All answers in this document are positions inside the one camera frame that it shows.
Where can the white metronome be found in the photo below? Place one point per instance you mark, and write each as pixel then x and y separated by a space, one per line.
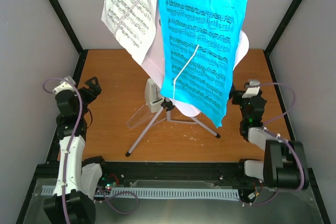
pixel 152 96

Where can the light blue cable duct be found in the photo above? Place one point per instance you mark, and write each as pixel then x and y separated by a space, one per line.
pixel 169 193

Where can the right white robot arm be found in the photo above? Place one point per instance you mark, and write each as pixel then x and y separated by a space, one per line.
pixel 278 151

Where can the blue sheet music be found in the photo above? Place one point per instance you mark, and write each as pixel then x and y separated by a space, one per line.
pixel 197 51

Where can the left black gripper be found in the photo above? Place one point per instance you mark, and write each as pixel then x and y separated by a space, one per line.
pixel 92 96

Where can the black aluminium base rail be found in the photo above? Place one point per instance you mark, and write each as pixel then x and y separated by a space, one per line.
pixel 223 174

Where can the white music stand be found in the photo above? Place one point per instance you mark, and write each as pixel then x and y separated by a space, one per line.
pixel 168 77

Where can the clear metronome cover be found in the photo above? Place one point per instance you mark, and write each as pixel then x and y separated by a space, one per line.
pixel 141 116

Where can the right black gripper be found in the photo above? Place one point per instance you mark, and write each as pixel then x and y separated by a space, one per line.
pixel 237 94

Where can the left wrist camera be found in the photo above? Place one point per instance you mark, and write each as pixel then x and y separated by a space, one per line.
pixel 65 85

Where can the white sheet music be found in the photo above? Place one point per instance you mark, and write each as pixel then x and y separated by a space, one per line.
pixel 132 22

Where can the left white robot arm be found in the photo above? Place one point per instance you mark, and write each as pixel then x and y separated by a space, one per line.
pixel 72 198

